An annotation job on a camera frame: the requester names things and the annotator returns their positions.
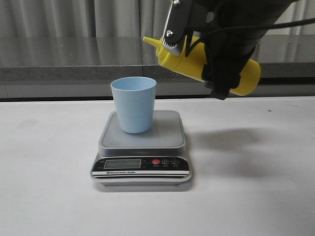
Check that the grey stone counter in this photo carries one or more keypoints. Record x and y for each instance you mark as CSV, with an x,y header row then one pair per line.
x,y
83,68

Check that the yellow squeeze bottle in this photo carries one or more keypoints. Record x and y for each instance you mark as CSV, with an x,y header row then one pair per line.
x,y
195,66

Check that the silver electronic kitchen scale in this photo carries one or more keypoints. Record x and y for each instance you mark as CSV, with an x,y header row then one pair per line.
x,y
155,157

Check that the light blue plastic cup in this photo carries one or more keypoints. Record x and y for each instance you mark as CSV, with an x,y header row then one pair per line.
x,y
134,99

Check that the grey pleated curtain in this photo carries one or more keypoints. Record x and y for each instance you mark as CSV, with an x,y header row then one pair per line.
x,y
82,18

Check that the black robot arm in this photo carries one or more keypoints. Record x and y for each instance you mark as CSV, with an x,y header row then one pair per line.
x,y
263,15

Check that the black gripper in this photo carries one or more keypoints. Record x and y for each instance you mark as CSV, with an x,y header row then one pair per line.
x,y
229,42

